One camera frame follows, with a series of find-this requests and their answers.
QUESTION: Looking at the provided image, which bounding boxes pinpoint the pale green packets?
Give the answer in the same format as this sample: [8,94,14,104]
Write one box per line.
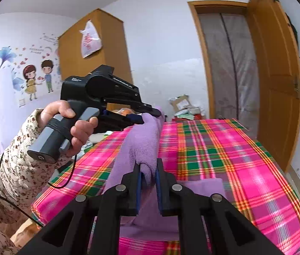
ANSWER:
[174,106,202,120]

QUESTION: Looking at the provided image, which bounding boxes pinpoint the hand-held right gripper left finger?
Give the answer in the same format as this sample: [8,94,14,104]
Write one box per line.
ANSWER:
[20,161,142,255]

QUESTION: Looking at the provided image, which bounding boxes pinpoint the white plastic bag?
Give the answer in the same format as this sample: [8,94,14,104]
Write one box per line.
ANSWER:
[79,19,103,58]

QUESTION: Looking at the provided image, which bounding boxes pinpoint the purple towel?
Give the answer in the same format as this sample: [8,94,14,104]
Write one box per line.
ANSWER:
[104,106,223,242]

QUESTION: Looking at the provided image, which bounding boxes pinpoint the clear plastic door curtain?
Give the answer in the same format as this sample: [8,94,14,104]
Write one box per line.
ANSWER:
[198,12,259,126]

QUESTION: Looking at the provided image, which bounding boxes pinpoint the bag of oranges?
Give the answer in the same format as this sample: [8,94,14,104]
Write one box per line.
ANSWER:
[117,108,137,117]

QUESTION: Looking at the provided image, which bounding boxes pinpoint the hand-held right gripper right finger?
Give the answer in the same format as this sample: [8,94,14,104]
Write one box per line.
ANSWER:
[155,158,283,255]

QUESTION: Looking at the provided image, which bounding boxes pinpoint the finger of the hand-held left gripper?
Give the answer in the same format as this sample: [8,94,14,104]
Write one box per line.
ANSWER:
[97,111,145,134]
[137,102,163,118]

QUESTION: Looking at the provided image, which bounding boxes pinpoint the wooden door frame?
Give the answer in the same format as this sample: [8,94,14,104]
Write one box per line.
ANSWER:
[187,1,249,120]

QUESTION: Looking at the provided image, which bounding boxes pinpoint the person's left forearm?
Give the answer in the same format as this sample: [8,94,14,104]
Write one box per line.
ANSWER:
[0,108,73,218]

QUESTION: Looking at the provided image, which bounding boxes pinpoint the wooden wardrobe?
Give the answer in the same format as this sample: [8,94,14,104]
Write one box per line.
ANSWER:
[57,8,133,91]

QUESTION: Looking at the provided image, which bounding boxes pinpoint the metal door lock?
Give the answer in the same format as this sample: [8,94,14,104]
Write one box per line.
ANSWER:
[293,77,300,99]

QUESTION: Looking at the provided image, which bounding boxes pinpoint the black cable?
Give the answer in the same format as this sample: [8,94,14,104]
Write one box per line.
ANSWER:
[0,154,77,228]

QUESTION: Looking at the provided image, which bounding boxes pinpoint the cartoon wall sticker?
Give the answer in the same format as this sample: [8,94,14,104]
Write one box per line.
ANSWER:
[0,32,62,101]

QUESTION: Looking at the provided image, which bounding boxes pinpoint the wooden door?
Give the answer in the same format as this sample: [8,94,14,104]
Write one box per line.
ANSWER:
[247,0,300,173]

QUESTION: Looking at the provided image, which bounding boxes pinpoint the pink green plaid bedsheet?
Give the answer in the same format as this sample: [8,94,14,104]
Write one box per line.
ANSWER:
[31,118,300,255]

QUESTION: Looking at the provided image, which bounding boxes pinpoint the person's left hand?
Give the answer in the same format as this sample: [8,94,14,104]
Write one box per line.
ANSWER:
[40,100,99,158]

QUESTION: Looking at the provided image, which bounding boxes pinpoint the cardboard box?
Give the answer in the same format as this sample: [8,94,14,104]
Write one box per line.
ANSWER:
[169,94,190,112]

